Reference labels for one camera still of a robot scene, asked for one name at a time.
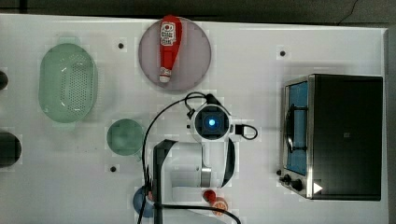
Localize black pot upper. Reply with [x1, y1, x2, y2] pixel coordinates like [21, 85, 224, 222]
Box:
[0, 71, 8, 90]

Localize green perforated colander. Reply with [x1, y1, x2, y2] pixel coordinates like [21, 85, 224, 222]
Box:
[38, 36, 98, 130]

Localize red strawberry on table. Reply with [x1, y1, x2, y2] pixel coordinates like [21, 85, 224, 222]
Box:
[203, 189, 217, 203]

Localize red ketchup bottle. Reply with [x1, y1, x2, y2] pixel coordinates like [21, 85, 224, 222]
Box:
[159, 15, 183, 83]

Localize green mug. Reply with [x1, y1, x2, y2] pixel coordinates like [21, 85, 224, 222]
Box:
[106, 119, 144, 161]

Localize orange slice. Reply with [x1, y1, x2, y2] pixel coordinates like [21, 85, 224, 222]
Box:
[211, 197, 229, 217]

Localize blue bowl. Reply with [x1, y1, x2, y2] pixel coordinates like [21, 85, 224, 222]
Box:
[132, 187, 154, 218]

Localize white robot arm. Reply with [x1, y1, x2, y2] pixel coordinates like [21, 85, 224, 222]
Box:
[152, 104, 236, 224]

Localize grey round plate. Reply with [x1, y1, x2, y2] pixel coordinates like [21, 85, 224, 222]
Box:
[138, 18, 212, 91]

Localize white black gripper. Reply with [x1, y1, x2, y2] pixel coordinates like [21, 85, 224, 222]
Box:
[188, 104, 232, 142]

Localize toaster oven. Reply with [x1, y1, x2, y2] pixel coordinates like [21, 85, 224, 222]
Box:
[276, 74, 384, 201]

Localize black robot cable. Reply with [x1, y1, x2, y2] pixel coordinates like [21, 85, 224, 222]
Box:
[135, 91, 259, 224]

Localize black pan lower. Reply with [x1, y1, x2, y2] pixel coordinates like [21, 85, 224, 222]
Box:
[0, 133, 21, 168]

